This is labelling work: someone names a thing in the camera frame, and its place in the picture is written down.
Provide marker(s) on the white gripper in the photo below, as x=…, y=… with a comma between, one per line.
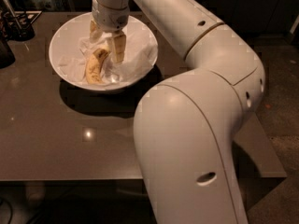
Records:
x=109, y=19

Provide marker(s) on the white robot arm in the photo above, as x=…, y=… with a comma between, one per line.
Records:
x=184, y=126

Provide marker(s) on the white ceramic bowl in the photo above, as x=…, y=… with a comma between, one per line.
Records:
x=66, y=39

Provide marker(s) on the white paper towel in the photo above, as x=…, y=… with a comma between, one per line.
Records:
x=139, y=57

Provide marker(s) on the dark round object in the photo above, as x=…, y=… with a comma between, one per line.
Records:
x=7, y=57

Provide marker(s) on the white stick in holder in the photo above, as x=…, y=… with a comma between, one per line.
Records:
x=13, y=14

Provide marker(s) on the black wire mesh holder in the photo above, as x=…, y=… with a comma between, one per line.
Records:
x=10, y=28

